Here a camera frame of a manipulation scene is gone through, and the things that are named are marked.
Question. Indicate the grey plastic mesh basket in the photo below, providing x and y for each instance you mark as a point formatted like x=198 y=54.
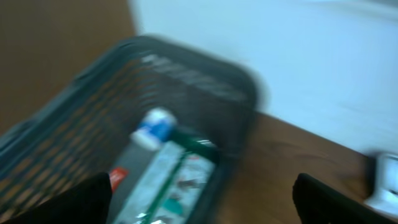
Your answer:
x=86 y=129

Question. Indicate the white barcode scanner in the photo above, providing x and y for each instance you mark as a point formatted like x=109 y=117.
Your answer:
x=384 y=197

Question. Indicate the red coffee stick sachet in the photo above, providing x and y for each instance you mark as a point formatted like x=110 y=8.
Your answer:
x=116 y=176

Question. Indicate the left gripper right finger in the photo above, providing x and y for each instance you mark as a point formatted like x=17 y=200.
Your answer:
x=317 y=203

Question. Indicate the green white glove package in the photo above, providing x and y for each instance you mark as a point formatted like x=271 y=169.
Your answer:
x=164 y=186

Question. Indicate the blue white yogurt cup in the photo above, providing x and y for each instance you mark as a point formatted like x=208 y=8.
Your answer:
x=154 y=129

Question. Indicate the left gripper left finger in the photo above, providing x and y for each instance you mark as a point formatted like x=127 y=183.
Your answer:
x=86 y=203

